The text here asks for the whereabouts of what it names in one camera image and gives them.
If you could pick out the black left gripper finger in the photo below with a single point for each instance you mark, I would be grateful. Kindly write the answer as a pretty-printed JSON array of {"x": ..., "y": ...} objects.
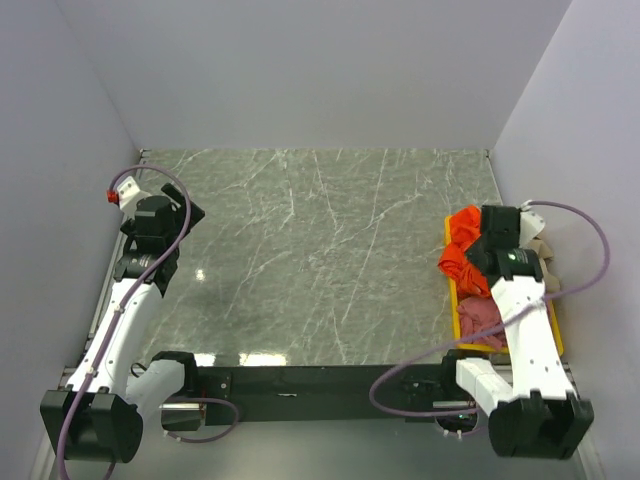
[
  {"x": 173, "y": 193},
  {"x": 191, "y": 212}
]

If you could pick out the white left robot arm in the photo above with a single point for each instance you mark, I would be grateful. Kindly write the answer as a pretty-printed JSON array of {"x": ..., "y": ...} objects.
[{"x": 99, "y": 414}]

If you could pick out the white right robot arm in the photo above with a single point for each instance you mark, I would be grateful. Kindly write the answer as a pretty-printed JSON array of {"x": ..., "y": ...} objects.
[{"x": 537, "y": 414}]

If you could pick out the beige t shirt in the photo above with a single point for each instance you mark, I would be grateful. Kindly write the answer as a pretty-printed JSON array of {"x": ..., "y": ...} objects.
[{"x": 545, "y": 256}]

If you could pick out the orange t shirt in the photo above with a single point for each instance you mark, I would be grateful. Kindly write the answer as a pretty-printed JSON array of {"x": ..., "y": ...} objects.
[{"x": 463, "y": 229}]

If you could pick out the pink t shirt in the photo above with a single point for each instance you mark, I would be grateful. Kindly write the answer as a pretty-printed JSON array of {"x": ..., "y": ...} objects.
[{"x": 477, "y": 314}]

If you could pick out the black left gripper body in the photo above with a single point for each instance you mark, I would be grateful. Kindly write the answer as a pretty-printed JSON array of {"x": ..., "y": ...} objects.
[{"x": 179, "y": 222}]

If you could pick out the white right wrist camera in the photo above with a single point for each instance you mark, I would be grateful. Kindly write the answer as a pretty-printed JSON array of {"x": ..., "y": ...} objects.
[{"x": 531, "y": 224}]

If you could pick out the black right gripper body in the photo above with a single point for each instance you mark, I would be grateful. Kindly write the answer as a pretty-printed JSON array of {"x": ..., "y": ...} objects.
[{"x": 473, "y": 249}]

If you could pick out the black base crossbar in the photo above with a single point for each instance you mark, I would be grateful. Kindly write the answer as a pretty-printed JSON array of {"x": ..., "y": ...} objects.
[{"x": 318, "y": 393}]

